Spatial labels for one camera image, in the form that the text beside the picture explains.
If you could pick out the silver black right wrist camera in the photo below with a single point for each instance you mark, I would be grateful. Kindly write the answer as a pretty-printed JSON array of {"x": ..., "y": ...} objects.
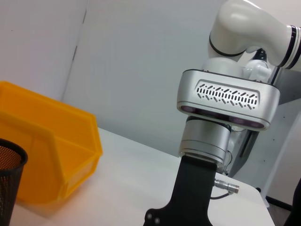
[{"x": 188, "y": 94}]

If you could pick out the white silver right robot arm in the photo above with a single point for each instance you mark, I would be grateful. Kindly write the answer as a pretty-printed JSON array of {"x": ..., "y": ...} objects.
[{"x": 247, "y": 23}]

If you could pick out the black mesh pen holder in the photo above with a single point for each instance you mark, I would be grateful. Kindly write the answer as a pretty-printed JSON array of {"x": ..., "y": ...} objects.
[{"x": 9, "y": 179}]

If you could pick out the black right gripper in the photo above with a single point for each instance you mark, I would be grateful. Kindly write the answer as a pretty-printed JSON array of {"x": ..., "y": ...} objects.
[{"x": 188, "y": 188}]

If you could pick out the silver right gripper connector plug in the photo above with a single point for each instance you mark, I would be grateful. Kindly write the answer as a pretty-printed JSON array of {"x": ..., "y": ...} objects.
[{"x": 225, "y": 186}]

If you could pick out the yellow plastic bin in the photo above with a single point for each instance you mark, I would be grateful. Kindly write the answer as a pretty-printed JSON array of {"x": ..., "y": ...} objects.
[{"x": 70, "y": 131}]

